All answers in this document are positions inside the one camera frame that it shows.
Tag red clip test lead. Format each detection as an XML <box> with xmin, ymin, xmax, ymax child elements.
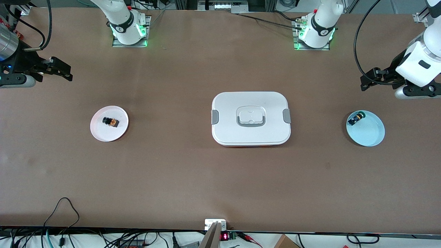
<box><xmin>238</xmin><ymin>232</ymin><xmax>264</xmax><ymax>248</ymax></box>

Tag white round plate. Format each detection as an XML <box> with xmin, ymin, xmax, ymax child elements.
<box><xmin>90</xmin><ymin>105</ymin><xmax>129</xmax><ymax>142</ymax></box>

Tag green push button switch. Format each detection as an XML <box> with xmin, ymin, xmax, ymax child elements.
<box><xmin>347</xmin><ymin>112</ymin><xmax>366</xmax><ymax>126</ymax></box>

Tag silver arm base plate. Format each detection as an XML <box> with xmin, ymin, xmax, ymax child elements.
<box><xmin>293</xmin><ymin>17</ymin><xmax>330</xmax><ymax>51</ymax></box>
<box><xmin>112</xmin><ymin>15</ymin><xmax>151</xmax><ymax>48</ymax></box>

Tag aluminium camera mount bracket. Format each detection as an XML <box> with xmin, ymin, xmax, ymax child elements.
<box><xmin>200</xmin><ymin>219</ymin><xmax>228</xmax><ymax>248</ymax></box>

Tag brown cardboard box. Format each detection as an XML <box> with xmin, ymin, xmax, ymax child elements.
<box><xmin>274</xmin><ymin>234</ymin><xmax>301</xmax><ymax>248</ymax></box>

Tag black base power cable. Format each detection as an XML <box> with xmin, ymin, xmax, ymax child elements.
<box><xmin>231</xmin><ymin>12</ymin><xmax>305</xmax><ymax>31</ymax></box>

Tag thin black looped cable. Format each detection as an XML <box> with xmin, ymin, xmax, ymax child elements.
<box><xmin>43</xmin><ymin>197</ymin><xmax>80</xmax><ymax>229</ymax></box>
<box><xmin>346</xmin><ymin>233</ymin><xmax>380</xmax><ymax>245</ymax></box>

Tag round light blue plate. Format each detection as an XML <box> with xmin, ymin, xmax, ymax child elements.
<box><xmin>346</xmin><ymin>110</ymin><xmax>385</xmax><ymax>147</ymax></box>

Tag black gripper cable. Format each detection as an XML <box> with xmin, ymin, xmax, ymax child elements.
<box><xmin>6</xmin><ymin>7</ymin><xmax>46</xmax><ymax>42</ymax></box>
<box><xmin>23</xmin><ymin>0</ymin><xmax>53</xmax><ymax>52</ymax></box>
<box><xmin>354</xmin><ymin>0</ymin><xmax>405</xmax><ymax>85</ymax></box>

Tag white lidded plastic box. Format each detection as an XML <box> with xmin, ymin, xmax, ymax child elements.
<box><xmin>211</xmin><ymin>91</ymin><xmax>291</xmax><ymax>147</ymax></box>

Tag aluminium profile bracket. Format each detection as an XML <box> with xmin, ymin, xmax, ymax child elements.
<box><xmin>413</xmin><ymin>6</ymin><xmax>431</xmax><ymax>24</ymax></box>

